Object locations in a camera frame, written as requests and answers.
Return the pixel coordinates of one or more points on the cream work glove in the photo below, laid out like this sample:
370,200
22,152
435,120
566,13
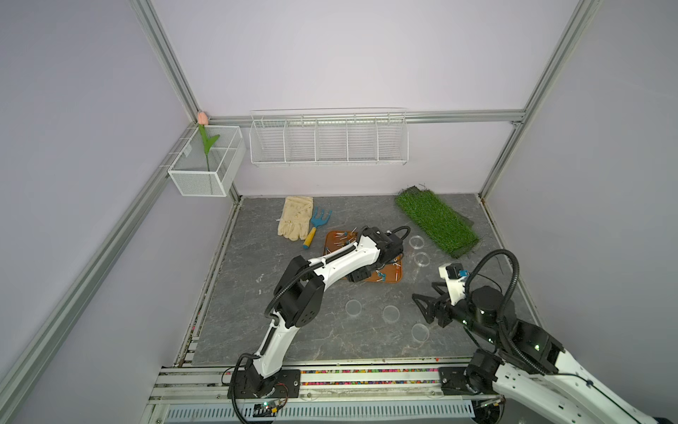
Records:
295,219

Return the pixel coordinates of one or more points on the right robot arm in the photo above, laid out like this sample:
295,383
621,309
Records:
524,362

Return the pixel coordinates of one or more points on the pink artificial tulip flower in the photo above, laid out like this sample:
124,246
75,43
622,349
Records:
208,141

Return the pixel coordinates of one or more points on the brown wooden tray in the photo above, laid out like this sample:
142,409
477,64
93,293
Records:
391,273

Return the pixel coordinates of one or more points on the blue yellow garden rake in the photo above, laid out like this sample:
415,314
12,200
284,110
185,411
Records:
318,219

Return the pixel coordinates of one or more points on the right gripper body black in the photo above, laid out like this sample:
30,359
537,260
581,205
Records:
447,311

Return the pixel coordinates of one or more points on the white wire wall rack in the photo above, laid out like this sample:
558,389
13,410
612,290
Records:
341,136

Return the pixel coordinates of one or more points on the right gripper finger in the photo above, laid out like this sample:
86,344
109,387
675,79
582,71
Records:
440,287
427,305

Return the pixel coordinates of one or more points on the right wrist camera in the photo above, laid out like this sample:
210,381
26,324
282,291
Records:
455,278

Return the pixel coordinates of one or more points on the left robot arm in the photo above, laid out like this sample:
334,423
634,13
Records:
298,298

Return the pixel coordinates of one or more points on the green artificial grass mat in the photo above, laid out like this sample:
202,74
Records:
449,231

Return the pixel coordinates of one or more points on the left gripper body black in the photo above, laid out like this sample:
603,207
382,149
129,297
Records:
360,275

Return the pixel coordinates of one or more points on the pile of spilled lollipops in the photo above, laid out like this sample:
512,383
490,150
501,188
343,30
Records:
344,238

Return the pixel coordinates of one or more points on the clear candy jar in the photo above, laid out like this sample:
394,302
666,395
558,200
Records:
422,259

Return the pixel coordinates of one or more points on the white mesh wall basket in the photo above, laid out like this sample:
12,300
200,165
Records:
189,172

